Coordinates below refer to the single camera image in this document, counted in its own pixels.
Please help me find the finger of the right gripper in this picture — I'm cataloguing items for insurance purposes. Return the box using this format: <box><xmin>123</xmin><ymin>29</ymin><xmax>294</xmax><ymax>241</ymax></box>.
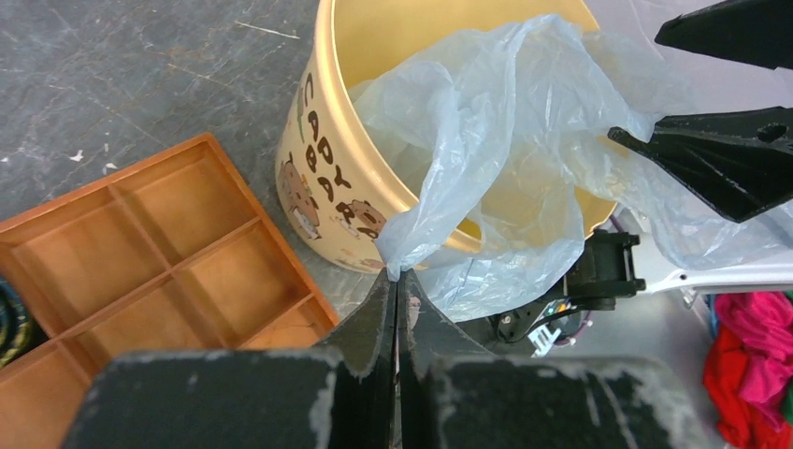
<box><xmin>655</xmin><ymin>0</ymin><xmax>792</xmax><ymax>70</ymax></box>
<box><xmin>608</xmin><ymin>107</ymin><xmax>792</xmax><ymax>223</ymax></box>

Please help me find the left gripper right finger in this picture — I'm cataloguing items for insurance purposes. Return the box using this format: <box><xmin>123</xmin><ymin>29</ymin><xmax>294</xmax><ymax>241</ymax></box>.
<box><xmin>397</xmin><ymin>271</ymin><xmax>710</xmax><ymax>448</ymax></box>

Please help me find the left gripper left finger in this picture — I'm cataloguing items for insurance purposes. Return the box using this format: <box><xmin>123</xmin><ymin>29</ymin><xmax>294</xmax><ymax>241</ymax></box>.
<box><xmin>63</xmin><ymin>274</ymin><xmax>396</xmax><ymax>448</ymax></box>

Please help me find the yellow round trash bin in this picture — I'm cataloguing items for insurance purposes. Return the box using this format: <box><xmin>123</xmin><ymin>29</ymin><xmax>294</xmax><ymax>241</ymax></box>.
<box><xmin>275</xmin><ymin>0</ymin><xmax>598</xmax><ymax>273</ymax></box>

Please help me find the light blue plastic trash bag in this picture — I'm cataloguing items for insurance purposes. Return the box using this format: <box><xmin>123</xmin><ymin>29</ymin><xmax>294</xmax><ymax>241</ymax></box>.
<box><xmin>350</xmin><ymin>15</ymin><xmax>792</xmax><ymax>322</ymax></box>

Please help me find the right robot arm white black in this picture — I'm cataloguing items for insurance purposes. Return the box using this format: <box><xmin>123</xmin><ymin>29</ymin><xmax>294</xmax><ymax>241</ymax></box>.
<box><xmin>482</xmin><ymin>106</ymin><xmax>792</xmax><ymax>354</ymax></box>

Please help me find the pink cloth pile outside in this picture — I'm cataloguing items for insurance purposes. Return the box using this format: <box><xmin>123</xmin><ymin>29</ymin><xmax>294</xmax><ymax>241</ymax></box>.
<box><xmin>714</xmin><ymin>291</ymin><xmax>792</xmax><ymax>430</ymax></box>

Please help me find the orange compartment tray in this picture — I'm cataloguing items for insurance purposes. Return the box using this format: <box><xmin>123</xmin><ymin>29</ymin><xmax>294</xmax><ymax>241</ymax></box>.
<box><xmin>1</xmin><ymin>134</ymin><xmax>339</xmax><ymax>448</ymax></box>

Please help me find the red cloth outside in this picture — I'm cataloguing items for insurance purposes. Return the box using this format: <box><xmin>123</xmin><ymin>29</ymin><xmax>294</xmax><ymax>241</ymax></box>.
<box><xmin>702</xmin><ymin>325</ymin><xmax>792</xmax><ymax>448</ymax></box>

